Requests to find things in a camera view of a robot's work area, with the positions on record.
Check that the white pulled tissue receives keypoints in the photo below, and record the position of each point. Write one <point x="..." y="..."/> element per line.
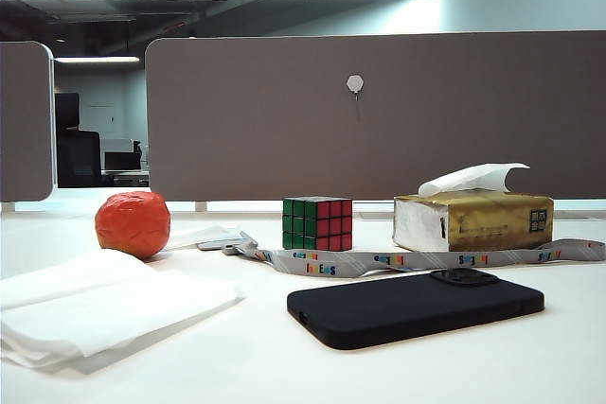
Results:
<point x="203" y="233"/>

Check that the grey ID card holder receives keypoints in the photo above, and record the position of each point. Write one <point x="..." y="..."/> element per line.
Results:
<point x="234" y="248"/>

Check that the white tissue in box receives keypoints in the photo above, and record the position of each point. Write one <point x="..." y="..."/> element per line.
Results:
<point x="473" y="178"/>

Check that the gold tissue box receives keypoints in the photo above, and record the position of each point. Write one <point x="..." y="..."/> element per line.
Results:
<point x="493" y="227"/>

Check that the white folded tissue stack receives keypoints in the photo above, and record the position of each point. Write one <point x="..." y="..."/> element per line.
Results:
<point x="118" y="309"/>

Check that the wide brown desk partition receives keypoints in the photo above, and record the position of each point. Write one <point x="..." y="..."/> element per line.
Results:
<point x="284" y="139"/>

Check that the Rubik's cube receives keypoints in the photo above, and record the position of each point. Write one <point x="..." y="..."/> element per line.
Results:
<point x="316" y="224"/>

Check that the black smartphone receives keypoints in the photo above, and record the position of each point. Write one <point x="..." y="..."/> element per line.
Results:
<point x="409" y="310"/>

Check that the orange-red wrapped ball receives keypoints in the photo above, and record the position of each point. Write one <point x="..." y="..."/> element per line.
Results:
<point x="132" y="226"/>

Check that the black background monitor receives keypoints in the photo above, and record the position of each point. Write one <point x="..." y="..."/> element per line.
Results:
<point x="122" y="161"/>

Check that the black office chair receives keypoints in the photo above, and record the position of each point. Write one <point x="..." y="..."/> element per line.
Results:
<point x="76" y="153"/>

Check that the short ceiling light strip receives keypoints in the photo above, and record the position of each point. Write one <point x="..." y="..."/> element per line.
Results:
<point x="97" y="59"/>

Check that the narrow brown desk partition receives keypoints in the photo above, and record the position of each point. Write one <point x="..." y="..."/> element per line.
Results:
<point x="23" y="120"/>

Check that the white partition bracket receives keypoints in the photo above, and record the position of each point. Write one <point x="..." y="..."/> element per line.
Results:
<point x="201" y="207"/>
<point x="8" y="207"/>

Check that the white adhesive wall hook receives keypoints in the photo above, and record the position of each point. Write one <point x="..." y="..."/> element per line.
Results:
<point x="355" y="83"/>

